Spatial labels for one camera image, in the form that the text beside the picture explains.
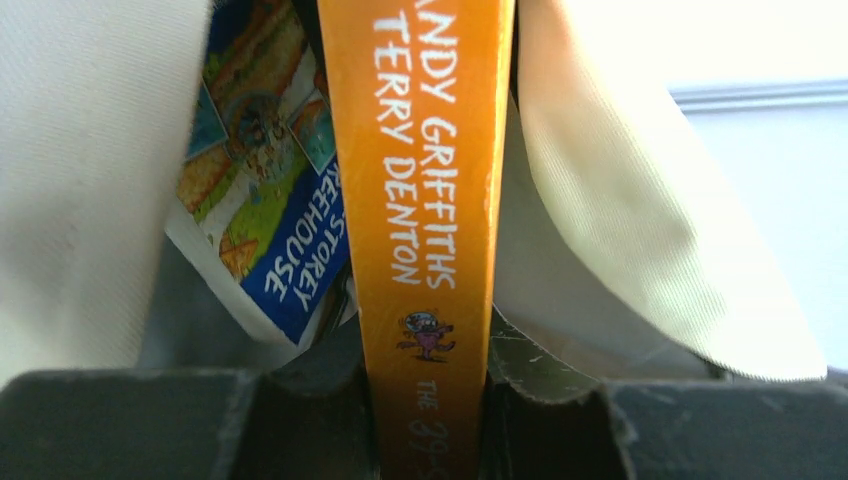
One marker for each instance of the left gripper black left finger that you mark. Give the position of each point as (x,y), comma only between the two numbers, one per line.
(185,424)

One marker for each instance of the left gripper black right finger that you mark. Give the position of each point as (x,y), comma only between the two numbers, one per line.
(549,421)

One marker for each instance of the beige canvas student bag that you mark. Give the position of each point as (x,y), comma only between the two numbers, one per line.
(96,101)

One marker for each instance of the blue 91-storey treehouse book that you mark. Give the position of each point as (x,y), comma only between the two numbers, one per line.
(260,212)

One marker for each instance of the orange treehouse book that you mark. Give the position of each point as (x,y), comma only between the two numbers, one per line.
(419,97)

